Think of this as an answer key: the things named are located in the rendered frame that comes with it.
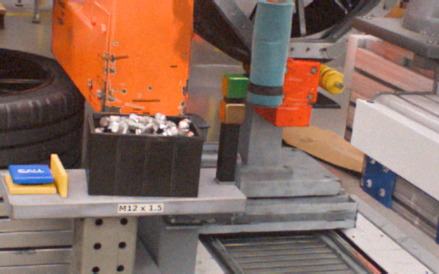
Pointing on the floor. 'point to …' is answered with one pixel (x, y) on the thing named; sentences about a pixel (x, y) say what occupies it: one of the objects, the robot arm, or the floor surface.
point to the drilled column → (104, 244)
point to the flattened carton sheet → (324, 146)
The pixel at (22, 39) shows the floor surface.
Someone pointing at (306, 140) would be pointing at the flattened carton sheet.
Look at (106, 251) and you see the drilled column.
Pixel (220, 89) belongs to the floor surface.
